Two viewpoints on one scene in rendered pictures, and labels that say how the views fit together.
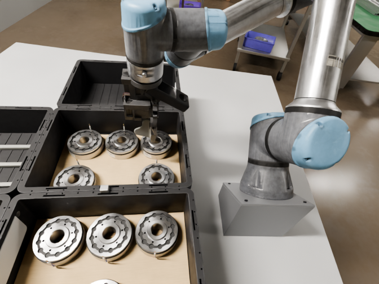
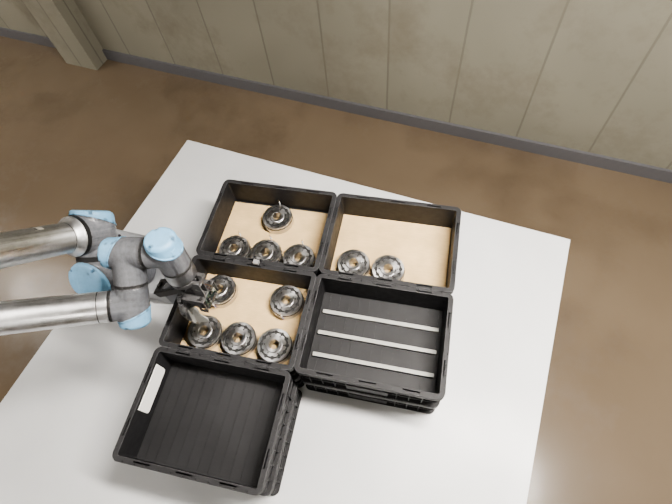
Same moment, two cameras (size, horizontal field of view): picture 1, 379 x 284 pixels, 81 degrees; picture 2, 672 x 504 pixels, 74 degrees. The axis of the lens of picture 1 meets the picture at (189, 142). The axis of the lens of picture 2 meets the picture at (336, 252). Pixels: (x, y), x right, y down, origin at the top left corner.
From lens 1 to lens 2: 123 cm
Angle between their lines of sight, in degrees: 69
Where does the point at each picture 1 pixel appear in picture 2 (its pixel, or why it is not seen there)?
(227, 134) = (110, 384)
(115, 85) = (223, 475)
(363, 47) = not seen: outside the picture
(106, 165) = (261, 320)
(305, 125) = (96, 220)
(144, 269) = (250, 235)
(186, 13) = (132, 240)
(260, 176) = not seen: hidden behind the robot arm
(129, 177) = (242, 303)
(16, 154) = (343, 352)
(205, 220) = not seen: hidden behind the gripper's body
